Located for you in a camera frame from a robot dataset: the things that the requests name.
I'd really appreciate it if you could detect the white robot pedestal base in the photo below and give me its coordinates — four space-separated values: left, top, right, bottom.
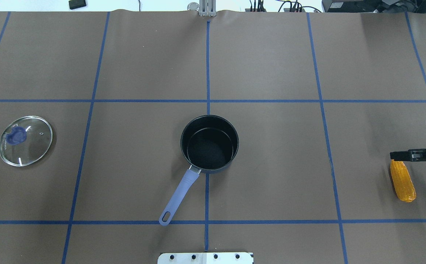
157 252 255 264

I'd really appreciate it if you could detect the dark blue saucepan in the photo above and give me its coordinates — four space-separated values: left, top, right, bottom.
159 115 239 226

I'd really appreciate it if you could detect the glass pot lid blue knob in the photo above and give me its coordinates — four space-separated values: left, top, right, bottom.
0 115 53 167

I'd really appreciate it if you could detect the aluminium frame post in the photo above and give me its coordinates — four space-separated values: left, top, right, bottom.
199 0 216 17

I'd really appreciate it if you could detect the black small box device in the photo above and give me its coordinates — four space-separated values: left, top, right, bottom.
68 0 87 10

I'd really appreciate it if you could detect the yellow corn cob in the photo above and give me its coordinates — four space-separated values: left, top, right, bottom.
390 160 416 203

